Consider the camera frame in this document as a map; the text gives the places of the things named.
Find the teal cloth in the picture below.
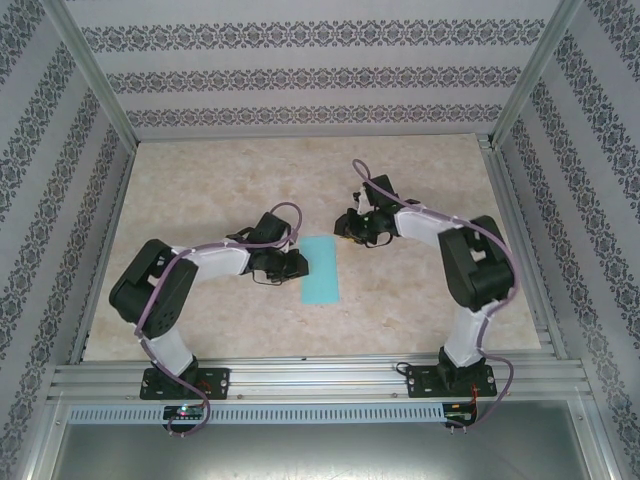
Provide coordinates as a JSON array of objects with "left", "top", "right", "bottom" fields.
[{"left": 301, "top": 234, "right": 342, "bottom": 306}]

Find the grey sheet metal panel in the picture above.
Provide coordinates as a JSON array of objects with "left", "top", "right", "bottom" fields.
[{"left": 29, "top": 422, "right": 611, "bottom": 480}]

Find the left controller board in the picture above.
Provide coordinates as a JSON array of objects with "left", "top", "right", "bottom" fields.
[{"left": 163, "top": 404, "right": 206, "bottom": 426}]

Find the controller board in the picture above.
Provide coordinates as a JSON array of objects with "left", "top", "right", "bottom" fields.
[
  {"left": 163, "top": 404, "right": 206, "bottom": 426},
  {"left": 443, "top": 402, "right": 479, "bottom": 426}
]

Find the right controller board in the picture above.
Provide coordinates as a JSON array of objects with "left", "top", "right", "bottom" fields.
[{"left": 443, "top": 402, "right": 479, "bottom": 426}]

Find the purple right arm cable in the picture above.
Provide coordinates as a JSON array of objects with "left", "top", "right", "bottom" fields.
[{"left": 351, "top": 158, "right": 517, "bottom": 431}]

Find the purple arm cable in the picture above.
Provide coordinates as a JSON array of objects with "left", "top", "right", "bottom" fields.
[
  {"left": 351, "top": 158, "right": 517, "bottom": 431},
  {"left": 134, "top": 201, "right": 305, "bottom": 439}
]

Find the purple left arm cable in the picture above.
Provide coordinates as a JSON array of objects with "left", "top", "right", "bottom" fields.
[{"left": 134, "top": 201, "right": 305, "bottom": 439}]

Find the aluminium mounting rail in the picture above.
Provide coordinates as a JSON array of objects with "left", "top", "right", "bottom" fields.
[{"left": 47, "top": 352, "right": 594, "bottom": 401}]

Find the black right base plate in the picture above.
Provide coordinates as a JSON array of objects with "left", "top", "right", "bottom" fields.
[{"left": 405, "top": 364, "right": 499, "bottom": 400}]

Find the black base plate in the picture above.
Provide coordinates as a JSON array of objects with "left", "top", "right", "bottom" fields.
[
  {"left": 405, "top": 364, "right": 499, "bottom": 400},
  {"left": 139, "top": 367, "right": 232, "bottom": 401}
]

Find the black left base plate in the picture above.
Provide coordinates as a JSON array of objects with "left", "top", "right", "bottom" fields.
[{"left": 139, "top": 367, "right": 232, "bottom": 401}]

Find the slotted grey cable duct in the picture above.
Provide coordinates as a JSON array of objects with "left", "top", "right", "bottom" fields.
[{"left": 67, "top": 402, "right": 446, "bottom": 425}]

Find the aluminium frame post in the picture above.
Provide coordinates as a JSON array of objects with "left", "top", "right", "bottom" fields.
[
  {"left": 47, "top": 0, "right": 139, "bottom": 146},
  {"left": 492, "top": 0, "right": 584, "bottom": 146}
]

